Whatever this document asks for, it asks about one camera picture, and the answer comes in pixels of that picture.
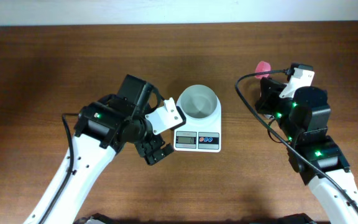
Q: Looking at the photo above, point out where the pink measuring scoop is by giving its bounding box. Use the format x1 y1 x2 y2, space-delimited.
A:
255 61 271 80

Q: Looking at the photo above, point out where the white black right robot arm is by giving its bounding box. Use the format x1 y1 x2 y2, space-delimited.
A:
255 78 358 223

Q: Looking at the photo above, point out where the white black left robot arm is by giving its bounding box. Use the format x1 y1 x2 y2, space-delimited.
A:
26 75 186 223

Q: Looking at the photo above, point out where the white digital kitchen scale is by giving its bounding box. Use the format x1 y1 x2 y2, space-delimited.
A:
174 99 222 153

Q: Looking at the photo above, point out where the white round bowl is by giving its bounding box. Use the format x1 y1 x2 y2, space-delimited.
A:
178 85 218 119

